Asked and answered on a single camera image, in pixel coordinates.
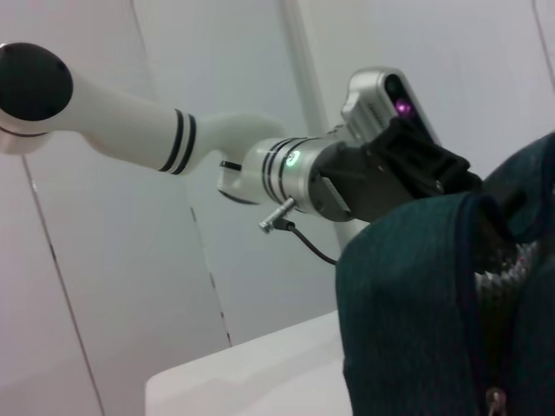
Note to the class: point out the dark teal insulated lunch bag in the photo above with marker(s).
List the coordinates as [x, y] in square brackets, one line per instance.
[412, 303]

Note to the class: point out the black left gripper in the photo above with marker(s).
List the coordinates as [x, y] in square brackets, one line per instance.
[390, 173]

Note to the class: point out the white vertical post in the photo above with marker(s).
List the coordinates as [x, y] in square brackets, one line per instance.
[303, 65]

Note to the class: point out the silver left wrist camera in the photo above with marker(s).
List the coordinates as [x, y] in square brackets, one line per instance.
[381, 104]

